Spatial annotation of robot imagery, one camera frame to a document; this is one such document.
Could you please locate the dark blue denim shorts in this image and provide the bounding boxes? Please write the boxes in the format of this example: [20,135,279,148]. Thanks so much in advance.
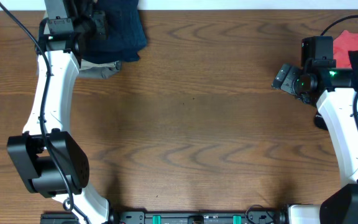
[83,0,147,64]

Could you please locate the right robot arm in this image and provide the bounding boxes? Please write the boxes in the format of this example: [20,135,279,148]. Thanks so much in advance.
[272,64,358,223]

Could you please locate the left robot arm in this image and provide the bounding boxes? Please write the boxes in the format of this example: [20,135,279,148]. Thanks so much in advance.
[7,1,110,223]

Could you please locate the folded khaki trousers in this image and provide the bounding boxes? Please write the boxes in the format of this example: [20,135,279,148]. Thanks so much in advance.
[36,9,122,80]

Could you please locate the red garment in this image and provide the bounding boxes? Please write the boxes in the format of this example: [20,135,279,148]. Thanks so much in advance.
[333,30,358,68]

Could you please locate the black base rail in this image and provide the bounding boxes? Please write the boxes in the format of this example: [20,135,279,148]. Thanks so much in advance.
[40,210,288,224]

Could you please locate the left black cable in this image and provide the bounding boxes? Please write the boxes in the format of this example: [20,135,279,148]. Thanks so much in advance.
[0,0,90,224]

